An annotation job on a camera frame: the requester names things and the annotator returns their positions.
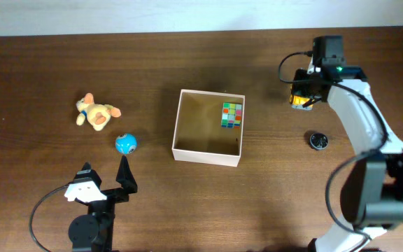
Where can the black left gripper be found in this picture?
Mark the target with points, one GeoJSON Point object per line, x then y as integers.
{"type": "Point", "coordinates": [129, 185]}

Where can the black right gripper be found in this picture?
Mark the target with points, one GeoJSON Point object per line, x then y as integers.
{"type": "Point", "coordinates": [300, 75]}

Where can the yellow grey toy truck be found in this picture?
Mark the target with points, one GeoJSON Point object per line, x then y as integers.
{"type": "Point", "coordinates": [296, 102]}

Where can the multicoloured puzzle cube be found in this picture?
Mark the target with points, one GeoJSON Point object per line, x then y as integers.
{"type": "Point", "coordinates": [231, 115]}

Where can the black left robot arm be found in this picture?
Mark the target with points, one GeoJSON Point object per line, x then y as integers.
{"type": "Point", "coordinates": [93, 231]}

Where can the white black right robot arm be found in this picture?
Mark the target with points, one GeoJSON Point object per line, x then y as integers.
{"type": "Point", "coordinates": [364, 194]}

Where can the blue toy ball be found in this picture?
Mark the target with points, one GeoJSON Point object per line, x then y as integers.
{"type": "Point", "coordinates": [126, 144]}

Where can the black round cap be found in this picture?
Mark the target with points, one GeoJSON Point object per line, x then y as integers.
{"type": "Point", "coordinates": [318, 141]}

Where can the yellow plush toy animal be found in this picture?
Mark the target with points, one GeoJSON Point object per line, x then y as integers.
{"type": "Point", "coordinates": [98, 115]}

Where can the white cardboard box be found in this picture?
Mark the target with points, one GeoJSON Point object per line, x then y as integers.
{"type": "Point", "coordinates": [199, 135]}

